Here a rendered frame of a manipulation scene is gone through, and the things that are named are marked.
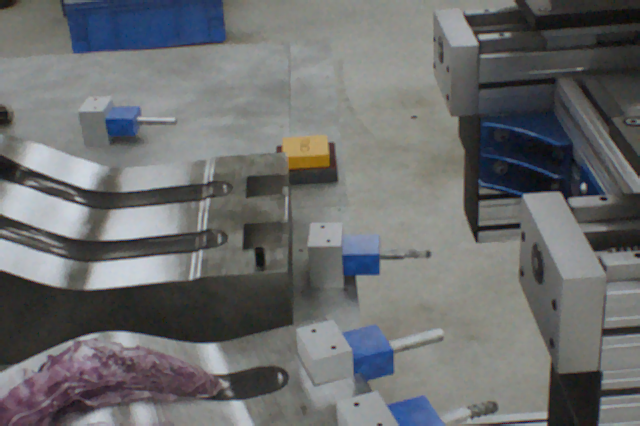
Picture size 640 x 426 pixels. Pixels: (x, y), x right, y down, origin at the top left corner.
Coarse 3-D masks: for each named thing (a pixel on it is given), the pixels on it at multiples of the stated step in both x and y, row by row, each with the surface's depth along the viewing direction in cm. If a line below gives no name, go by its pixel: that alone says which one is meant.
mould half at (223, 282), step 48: (0, 144) 119; (0, 192) 110; (240, 192) 115; (288, 192) 120; (0, 240) 103; (96, 240) 109; (240, 240) 106; (288, 240) 110; (0, 288) 100; (48, 288) 101; (96, 288) 101; (144, 288) 101; (192, 288) 101; (240, 288) 101; (288, 288) 101; (0, 336) 103; (48, 336) 103; (192, 336) 104; (240, 336) 104
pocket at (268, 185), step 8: (248, 176) 118; (256, 176) 118; (264, 176) 118; (272, 176) 118; (280, 176) 118; (248, 184) 119; (256, 184) 119; (264, 184) 119; (272, 184) 119; (280, 184) 119; (248, 192) 119; (256, 192) 119; (264, 192) 119; (272, 192) 119; (280, 192) 119
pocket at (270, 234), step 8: (248, 224) 109; (256, 224) 109; (264, 224) 109; (272, 224) 109; (280, 224) 109; (248, 232) 109; (256, 232) 109; (264, 232) 109; (272, 232) 109; (280, 232) 109; (248, 240) 110; (256, 240) 110; (264, 240) 110; (272, 240) 110; (280, 240) 110; (248, 248) 110
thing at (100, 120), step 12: (108, 96) 150; (84, 108) 147; (96, 108) 147; (108, 108) 148; (120, 108) 149; (132, 108) 149; (84, 120) 147; (96, 120) 147; (108, 120) 147; (120, 120) 147; (132, 120) 146; (144, 120) 148; (156, 120) 148; (168, 120) 148; (84, 132) 148; (96, 132) 148; (108, 132) 148; (120, 132) 148; (132, 132) 147; (84, 144) 149; (96, 144) 149; (108, 144) 148
